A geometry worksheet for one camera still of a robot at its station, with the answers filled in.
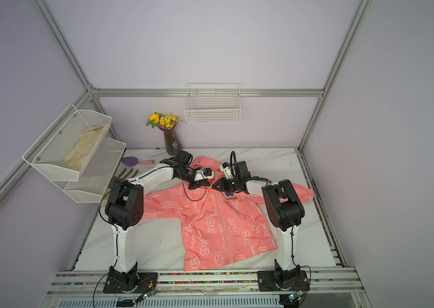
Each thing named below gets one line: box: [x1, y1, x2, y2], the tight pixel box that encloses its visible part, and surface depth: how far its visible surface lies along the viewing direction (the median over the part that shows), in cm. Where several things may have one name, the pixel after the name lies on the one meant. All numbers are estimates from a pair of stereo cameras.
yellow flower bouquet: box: [145, 111, 182, 130], surface depth 103 cm
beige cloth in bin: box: [60, 123, 108, 172], surface depth 80 cm
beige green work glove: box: [118, 166, 139, 181], surface depth 110 cm
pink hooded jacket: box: [143, 155, 314, 272], surface depth 88 cm
